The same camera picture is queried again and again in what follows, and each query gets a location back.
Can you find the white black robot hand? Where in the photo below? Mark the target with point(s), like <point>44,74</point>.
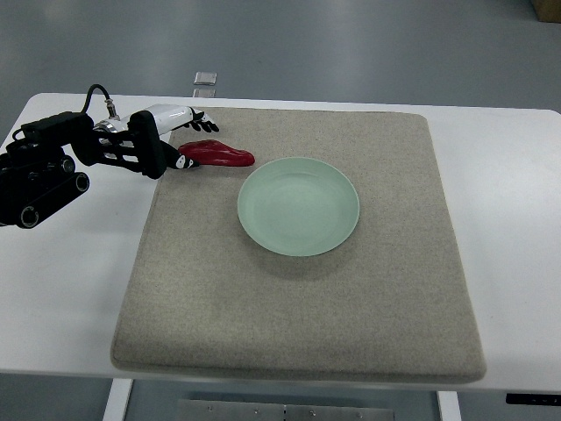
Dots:
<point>169,117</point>

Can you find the red chili pepper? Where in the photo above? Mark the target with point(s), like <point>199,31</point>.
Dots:
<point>212,152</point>

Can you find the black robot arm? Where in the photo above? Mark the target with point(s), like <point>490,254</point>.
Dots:
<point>38,171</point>

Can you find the light green plate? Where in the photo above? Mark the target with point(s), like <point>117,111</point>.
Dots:
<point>298,207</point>

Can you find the silver floor socket lower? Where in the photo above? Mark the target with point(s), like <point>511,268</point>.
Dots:
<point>204,93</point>

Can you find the silver floor socket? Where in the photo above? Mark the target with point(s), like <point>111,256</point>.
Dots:
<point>205,78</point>
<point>204,93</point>

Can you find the silver floor socket upper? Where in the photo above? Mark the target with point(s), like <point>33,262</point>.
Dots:
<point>205,78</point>

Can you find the white table leg left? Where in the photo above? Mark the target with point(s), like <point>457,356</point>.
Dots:
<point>118,399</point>

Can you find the white table leg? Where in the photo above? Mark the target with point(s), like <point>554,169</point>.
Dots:
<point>448,405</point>
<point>118,399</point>

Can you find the beige felt mat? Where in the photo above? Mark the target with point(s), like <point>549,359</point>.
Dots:
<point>388,305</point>

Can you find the white table leg right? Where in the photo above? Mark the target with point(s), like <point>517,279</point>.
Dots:
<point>448,405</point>

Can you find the cardboard box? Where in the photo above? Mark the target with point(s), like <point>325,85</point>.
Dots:
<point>548,11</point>

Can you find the black desk control panel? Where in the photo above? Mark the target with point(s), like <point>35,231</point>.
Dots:
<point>533,399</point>

